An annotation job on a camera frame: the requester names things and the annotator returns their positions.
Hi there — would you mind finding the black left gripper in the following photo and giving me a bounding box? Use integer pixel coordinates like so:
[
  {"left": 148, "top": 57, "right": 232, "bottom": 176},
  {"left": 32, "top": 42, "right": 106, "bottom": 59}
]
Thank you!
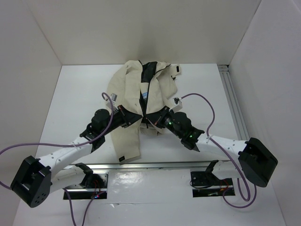
[{"left": 101, "top": 105, "right": 142, "bottom": 136}]

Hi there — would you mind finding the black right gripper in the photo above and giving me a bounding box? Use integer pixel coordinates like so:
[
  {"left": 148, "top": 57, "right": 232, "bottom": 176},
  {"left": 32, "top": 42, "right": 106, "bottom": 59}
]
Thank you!
[{"left": 146, "top": 105, "right": 183, "bottom": 139}]

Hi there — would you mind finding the cream jacket with black zipper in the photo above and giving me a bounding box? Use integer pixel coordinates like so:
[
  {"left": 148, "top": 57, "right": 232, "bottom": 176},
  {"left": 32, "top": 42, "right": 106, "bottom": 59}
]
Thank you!
[{"left": 107, "top": 60, "right": 181, "bottom": 162}]

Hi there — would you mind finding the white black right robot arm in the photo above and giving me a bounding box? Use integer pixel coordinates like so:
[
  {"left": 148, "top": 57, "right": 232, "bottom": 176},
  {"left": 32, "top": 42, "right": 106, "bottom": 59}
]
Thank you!
[{"left": 146, "top": 106, "right": 278, "bottom": 187}]

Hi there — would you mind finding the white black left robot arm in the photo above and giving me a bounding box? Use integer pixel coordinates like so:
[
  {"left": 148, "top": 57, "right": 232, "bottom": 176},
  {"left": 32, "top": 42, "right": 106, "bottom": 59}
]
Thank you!
[{"left": 10, "top": 105, "right": 142, "bottom": 208}]

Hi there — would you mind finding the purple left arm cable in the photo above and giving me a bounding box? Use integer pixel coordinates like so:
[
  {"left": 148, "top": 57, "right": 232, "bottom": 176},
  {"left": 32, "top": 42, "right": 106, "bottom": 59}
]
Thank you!
[{"left": 0, "top": 93, "right": 117, "bottom": 226}]

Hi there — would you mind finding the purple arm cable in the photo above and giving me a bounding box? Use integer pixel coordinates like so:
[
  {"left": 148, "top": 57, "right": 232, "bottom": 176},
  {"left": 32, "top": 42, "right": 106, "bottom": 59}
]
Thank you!
[
  {"left": 175, "top": 93, "right": 257, "bottom": 209},
  {"left": 0, "top": 93, "right": 117, "bottom": 226}
]

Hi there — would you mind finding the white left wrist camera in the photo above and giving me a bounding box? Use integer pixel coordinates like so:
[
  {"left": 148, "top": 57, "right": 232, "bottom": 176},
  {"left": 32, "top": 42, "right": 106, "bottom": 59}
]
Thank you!
[{"left": 106, "top": 93, "right": 117, "bottom": 111}]

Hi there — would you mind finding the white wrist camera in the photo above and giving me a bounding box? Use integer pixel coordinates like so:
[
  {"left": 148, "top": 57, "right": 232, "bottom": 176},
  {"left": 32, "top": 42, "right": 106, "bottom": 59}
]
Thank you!
[
  {"left": 106, "top": 93, "right": 117, "bottom": 111},
  {"left": 170, "top": 97, "right": 182, "bottom": 113}
]

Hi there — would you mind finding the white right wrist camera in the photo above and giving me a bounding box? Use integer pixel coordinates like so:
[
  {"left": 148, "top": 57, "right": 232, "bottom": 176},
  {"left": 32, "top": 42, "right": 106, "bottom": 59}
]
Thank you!
[{"left": 170, "top": 97, "right": 182, "bottom": 113}]

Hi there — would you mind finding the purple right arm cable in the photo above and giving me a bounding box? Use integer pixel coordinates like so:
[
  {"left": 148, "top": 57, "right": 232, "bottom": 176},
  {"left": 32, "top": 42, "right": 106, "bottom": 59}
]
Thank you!
[{"left": 175, "top": 93, "right": 257, "bottom": 209}]

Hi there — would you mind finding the aluminium rail front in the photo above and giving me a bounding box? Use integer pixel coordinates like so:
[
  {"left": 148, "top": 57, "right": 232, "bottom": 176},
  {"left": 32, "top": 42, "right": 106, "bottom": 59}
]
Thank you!
[{"left": 58, "top": 161, "right": 218, "bottom": 170}]

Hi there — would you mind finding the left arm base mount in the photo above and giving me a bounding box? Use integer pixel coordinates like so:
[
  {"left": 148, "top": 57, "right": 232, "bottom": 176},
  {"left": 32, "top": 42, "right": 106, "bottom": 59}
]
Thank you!
[{"left": 65, "top": 163, "right": 108, "bottom": 200}]

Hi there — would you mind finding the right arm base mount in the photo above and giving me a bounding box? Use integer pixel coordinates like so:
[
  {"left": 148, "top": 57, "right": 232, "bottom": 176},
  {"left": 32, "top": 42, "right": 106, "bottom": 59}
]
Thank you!
[{"left": 190, "top": 160, "right": 235, "bottom": 198}]

